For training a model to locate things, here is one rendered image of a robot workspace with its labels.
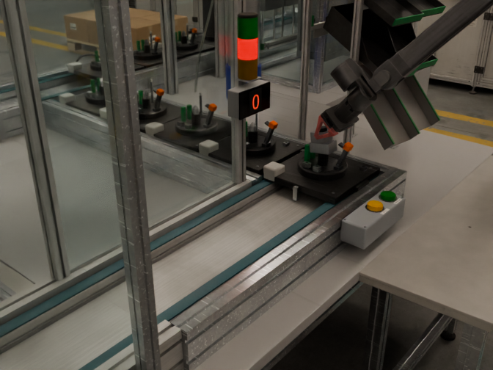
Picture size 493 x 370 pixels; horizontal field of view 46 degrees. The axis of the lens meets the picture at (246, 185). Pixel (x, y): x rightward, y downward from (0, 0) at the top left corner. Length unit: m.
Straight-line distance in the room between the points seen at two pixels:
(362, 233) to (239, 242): 0.30
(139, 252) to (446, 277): 0.83
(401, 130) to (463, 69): 3.96
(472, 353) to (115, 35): 1.07
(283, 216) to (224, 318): 0.44
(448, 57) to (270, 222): 4.47
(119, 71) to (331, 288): 0.81
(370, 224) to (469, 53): 4.41
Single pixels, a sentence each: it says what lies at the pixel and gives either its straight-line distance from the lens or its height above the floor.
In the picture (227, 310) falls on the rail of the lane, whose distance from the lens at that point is 1.17.
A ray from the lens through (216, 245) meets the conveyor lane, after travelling 1.41.
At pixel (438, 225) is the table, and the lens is 1.68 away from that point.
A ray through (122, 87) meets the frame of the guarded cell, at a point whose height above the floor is 1.46.
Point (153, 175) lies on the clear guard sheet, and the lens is 1.36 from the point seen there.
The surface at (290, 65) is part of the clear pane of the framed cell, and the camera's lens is 2.74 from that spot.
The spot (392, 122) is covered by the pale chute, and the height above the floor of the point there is 1.04.
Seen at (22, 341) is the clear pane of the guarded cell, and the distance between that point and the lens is 0.82.
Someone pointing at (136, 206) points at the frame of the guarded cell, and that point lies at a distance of 0.84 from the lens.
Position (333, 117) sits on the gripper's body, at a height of 1.15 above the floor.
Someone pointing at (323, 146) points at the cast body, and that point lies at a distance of 1.61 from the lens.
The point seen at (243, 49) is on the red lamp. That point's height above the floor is 1.34.
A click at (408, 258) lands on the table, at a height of 0.86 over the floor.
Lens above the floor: 1.68
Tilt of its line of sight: 27 degrees down
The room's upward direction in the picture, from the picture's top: straight up
